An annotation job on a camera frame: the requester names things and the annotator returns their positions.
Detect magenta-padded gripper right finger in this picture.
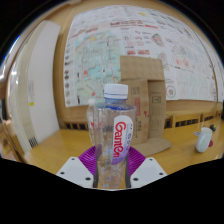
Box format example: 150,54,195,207
125,145,168,190

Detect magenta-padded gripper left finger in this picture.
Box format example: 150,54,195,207
55,144,99,189

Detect clear plastic water bottle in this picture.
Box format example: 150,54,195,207
92,83,138,190

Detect white ceramic mug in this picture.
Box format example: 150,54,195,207
193,126,214,154

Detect brown cardboard box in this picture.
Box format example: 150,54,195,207
119,54,173,158

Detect printed paper wall posters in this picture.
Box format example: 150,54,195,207
63,4,223,108

